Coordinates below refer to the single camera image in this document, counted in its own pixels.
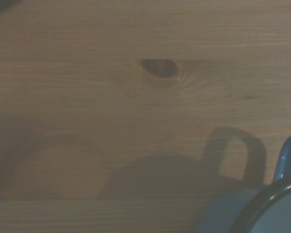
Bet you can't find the blue enamel mug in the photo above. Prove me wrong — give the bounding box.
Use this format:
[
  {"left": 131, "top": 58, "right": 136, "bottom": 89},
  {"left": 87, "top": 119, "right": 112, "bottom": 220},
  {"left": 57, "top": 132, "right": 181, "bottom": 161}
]
[{"left": 193, "top": 129, "right": 291, "bottom": 233}]

